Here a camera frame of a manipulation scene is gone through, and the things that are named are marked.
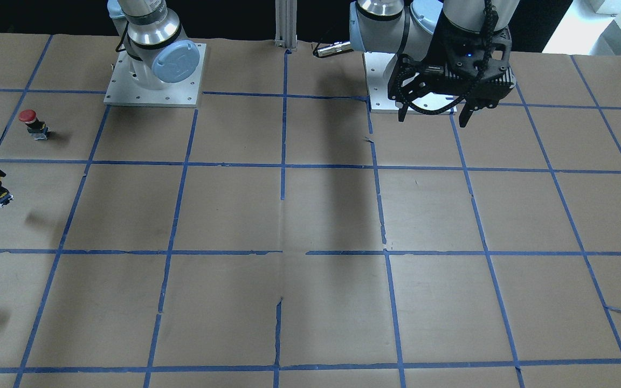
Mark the red push button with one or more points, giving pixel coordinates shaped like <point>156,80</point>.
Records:
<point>36,128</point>

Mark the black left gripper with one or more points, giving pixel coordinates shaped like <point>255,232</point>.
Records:
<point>433,53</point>

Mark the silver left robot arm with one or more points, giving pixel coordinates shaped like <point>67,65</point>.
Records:
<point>410,26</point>

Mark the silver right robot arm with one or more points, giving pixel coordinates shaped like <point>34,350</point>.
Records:
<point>64,78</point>

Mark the aluminium frame post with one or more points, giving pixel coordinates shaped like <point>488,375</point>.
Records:
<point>285,24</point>

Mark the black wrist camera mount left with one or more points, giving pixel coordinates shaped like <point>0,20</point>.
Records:
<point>464,52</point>

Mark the silver metal connector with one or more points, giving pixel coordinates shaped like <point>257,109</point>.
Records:
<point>336,48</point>

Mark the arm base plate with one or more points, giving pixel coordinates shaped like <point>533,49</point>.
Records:
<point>378,69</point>
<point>133,84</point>

